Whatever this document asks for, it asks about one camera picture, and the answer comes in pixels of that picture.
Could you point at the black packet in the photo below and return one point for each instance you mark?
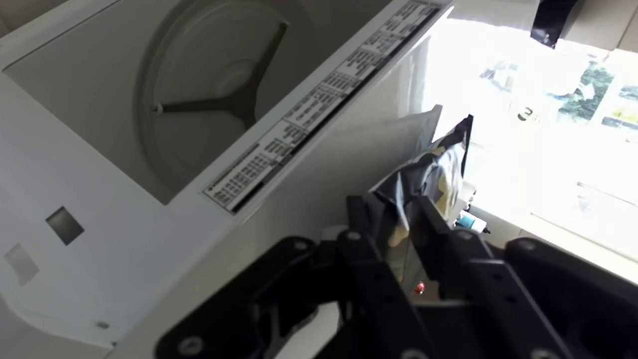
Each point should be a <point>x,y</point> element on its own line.
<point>434,169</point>

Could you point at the black hanging object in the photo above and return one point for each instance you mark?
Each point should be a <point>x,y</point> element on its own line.
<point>551,20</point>

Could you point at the white microwave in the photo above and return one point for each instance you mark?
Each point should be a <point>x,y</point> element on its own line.
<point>99,149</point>

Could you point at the small blue white object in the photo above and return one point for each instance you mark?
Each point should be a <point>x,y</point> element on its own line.
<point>469,222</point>

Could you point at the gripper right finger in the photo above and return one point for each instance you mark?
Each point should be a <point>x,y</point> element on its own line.
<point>548,289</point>

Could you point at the glass turntable plate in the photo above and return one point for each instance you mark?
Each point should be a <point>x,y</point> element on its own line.
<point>209,60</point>

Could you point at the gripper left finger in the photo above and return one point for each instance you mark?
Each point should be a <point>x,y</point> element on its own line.
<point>299,279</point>

